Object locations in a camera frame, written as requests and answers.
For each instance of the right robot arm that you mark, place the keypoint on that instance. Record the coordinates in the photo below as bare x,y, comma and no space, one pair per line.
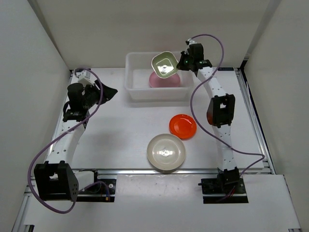
220,112

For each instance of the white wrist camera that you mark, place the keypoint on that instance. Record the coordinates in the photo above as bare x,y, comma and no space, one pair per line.
190,41
83,77

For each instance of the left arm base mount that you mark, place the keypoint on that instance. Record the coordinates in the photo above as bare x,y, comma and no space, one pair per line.
95,187

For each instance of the orange round plate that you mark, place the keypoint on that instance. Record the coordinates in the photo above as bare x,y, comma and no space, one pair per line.
183,126

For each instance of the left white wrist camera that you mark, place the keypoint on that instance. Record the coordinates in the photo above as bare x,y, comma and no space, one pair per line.
83,77

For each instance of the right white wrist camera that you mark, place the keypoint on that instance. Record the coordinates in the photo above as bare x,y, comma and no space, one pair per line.
190,41

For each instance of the translucent white plastic bin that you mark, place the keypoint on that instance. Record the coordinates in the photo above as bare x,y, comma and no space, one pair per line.
137,73

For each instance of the green square panda dish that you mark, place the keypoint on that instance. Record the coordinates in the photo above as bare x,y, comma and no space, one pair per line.
164,64

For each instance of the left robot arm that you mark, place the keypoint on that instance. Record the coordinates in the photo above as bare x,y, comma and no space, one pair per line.
55,179

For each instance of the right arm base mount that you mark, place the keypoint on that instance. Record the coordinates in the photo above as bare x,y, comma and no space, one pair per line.
213,194

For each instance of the cream round bowl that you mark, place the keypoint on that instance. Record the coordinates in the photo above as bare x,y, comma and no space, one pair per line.
166,152

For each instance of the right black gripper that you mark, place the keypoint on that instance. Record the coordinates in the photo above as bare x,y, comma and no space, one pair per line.
180,66

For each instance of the pink round plate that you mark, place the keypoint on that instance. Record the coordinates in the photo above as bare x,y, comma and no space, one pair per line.
155,81

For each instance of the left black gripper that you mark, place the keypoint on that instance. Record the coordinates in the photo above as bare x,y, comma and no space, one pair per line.
108,93

